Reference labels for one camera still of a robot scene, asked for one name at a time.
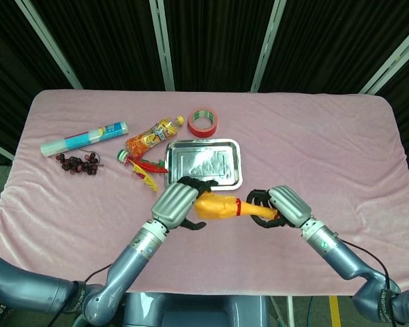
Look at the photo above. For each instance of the white screen frame post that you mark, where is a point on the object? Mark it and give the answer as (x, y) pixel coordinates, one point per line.
(163, 47)
(267, 47)
(392, 61)
(49, 46)

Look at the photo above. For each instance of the grey robot torso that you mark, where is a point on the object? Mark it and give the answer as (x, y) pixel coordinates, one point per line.
(197, 310)

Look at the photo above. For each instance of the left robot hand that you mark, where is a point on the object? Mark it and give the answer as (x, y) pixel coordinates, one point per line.
(174, 204)

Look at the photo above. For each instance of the red tape roll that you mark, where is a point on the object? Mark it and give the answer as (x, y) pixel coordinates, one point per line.
(204, 131)

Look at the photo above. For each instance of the blue label plastic bag roll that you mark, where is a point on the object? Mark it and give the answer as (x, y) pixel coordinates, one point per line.
(85, 138)

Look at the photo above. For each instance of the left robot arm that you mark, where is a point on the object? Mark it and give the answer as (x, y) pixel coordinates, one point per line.
(129, 269)

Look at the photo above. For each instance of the dark artificial grape bunch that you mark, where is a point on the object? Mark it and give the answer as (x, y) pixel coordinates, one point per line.
(75, 165)

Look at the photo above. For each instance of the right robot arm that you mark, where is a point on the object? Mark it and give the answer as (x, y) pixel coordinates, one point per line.
(344, 259)

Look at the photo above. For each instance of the colourful feather shuttlecock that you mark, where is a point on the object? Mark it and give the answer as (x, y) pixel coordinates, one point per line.
(150, 167)

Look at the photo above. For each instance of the stainless steel tray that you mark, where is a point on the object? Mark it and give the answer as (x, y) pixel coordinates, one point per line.
(204, 163)

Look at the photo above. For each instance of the dark pleated curtain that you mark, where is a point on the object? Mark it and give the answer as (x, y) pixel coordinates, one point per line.
(218, 41)

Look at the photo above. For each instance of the pink table cloth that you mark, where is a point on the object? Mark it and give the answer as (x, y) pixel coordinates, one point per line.
(310, 146)

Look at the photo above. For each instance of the orange label drink bottle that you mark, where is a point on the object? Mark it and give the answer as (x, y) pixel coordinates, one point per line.
(150, 138)

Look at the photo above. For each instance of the yellow rubber chicken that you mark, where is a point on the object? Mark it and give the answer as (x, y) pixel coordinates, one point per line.
(218, 207)

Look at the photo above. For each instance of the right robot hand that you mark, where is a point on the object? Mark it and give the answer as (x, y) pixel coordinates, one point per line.
(291, 204)

